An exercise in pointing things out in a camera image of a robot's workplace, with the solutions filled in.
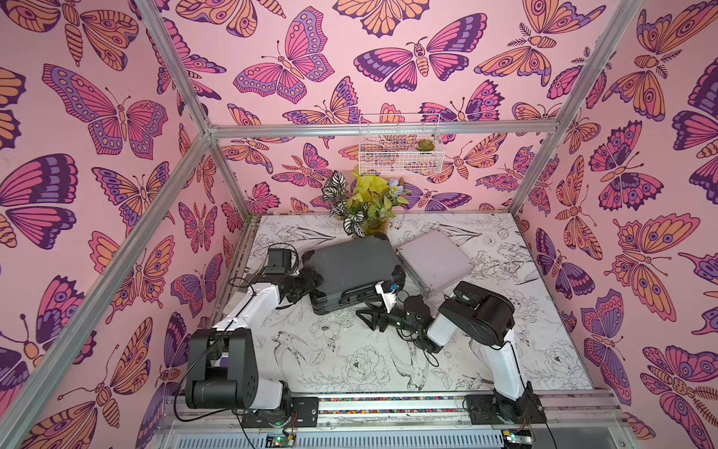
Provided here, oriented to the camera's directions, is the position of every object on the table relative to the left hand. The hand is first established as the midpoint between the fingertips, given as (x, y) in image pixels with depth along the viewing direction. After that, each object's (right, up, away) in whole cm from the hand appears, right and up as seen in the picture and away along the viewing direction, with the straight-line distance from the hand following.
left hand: (318, 279), depth 91 cm
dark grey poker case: (+11, +3, +2) cm, 11 cm away
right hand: (+14, -8, -2) cm, 17 cm away
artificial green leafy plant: (+17, +26, -1) cm, 31 cm away
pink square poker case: (+40, +6, +10) cm, 42 cm away
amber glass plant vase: (+19, +18, +9) cm, 28 cm away
